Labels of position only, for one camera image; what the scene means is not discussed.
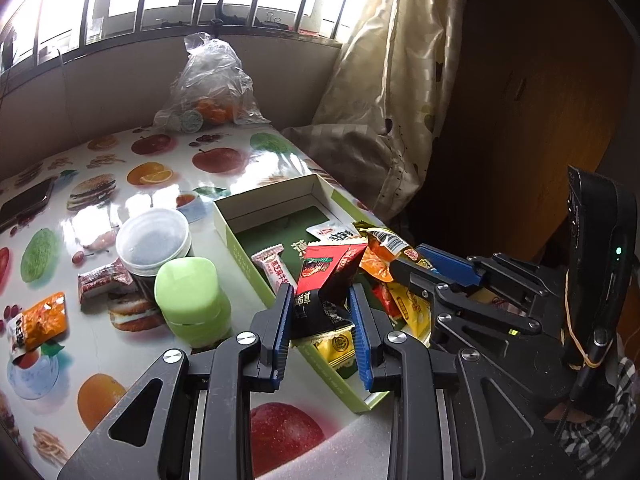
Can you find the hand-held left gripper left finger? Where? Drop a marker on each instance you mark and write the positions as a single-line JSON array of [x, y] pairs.
[[282, 335]]

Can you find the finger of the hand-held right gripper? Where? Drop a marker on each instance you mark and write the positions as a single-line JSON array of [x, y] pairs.
[[420, 280], [450, 262]]

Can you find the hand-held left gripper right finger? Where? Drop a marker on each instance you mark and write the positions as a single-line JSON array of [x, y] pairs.
[[362, 340]]

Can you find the gold snack packet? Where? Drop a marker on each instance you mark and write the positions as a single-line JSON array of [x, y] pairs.
[[332, 350]]

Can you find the orange snack packet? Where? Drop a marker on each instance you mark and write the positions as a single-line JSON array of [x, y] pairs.
[[380, 260], [42, 317]]

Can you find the white pink snack packet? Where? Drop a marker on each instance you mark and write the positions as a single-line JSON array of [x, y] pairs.
[[272, 265]]

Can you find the dark red black snack packet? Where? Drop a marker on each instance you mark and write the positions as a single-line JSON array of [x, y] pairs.
[[325, 270]]

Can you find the green and white cardboard box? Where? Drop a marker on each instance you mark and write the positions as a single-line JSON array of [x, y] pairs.
[[270, 240]]

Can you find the person's right forearm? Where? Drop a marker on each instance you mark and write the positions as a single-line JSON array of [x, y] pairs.
[[600, 435]]

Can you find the green plastic container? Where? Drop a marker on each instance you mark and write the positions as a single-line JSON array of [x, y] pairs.
[[187, 290]]

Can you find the beige striped cloth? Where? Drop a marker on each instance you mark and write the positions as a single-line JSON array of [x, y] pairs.
[[350, 160]]

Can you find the jar with white lid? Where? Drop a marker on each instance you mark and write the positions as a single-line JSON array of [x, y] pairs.
[[150, 240]]

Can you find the brown wooden cabinet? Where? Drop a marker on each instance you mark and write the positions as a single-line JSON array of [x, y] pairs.
[[525, 85]]

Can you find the small red white snack packet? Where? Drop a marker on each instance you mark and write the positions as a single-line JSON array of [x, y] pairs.
[[100, 280]]

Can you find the cream dotted curtain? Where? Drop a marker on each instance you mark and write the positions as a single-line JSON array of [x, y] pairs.
[[400, 60]]

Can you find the fruit print tablecloth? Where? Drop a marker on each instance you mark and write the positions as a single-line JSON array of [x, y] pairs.
[[100, 160]]

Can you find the clear plastic bag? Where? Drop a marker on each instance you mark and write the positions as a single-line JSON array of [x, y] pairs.
[[210, 80]]

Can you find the black smartphone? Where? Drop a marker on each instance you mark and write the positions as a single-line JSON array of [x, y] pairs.
[[25, 202]]

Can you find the black binder clip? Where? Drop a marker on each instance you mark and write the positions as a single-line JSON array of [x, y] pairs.
[[276, 22]]

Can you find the black hook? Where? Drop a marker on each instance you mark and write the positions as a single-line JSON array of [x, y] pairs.
[[225, 12]]

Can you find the window grille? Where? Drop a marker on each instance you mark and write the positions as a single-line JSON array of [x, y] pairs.
[[150, 20]]

